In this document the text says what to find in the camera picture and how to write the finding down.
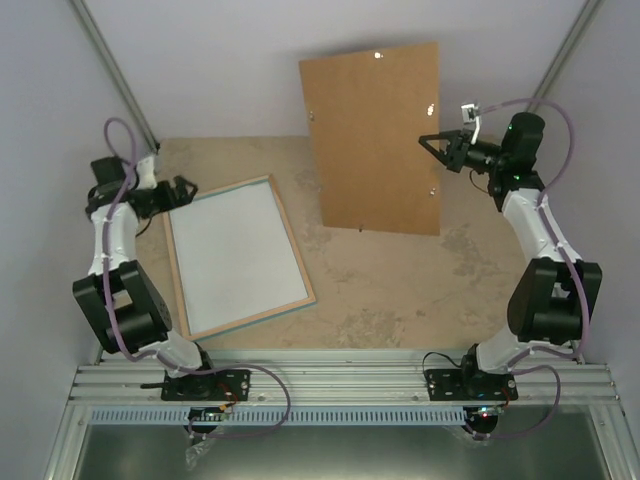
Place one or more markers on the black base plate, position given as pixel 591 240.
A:
pixel 455 385
pixel 227 386

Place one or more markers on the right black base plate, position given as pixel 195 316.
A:
pixel 455 385

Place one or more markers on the left aluminium corner post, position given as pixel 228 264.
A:
pixel 96 38

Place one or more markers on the circuit board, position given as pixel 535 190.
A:
pixel 210 414
pixel 486 411

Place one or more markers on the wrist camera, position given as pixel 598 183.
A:
pixel 146 173
pixel 471 116

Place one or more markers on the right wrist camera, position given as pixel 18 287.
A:
pixel 471 116

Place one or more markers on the right circuit board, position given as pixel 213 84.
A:
pixel 486 411

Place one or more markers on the wooden teal picture frame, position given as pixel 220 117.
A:
pixel 300 280

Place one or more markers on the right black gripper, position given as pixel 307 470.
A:
pixel 451 160

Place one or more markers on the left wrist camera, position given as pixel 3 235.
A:
pixel 146 173

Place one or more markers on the brown cardboard backing board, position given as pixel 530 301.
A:
pixel 366 112

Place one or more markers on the grey slotted cable duct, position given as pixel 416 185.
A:
pixel 263 416

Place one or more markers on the right aluminium corner post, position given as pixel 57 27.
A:
pixel 586 16

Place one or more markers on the left circuit board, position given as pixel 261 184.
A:
pixel 210 414

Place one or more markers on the aluminium rail beam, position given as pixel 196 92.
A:
pixel 333 377

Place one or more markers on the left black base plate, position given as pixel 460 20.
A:
pixel 227 386

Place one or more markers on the aluminium corner post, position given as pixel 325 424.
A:
pixel 96 38
pixel 586 16

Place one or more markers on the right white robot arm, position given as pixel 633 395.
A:
pixel 555 297

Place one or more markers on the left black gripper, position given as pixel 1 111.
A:
pixel 183 198

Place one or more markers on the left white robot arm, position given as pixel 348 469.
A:
pixel 124 309

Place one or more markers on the clear plastic bag scrap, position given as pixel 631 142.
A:
pixel 196 450

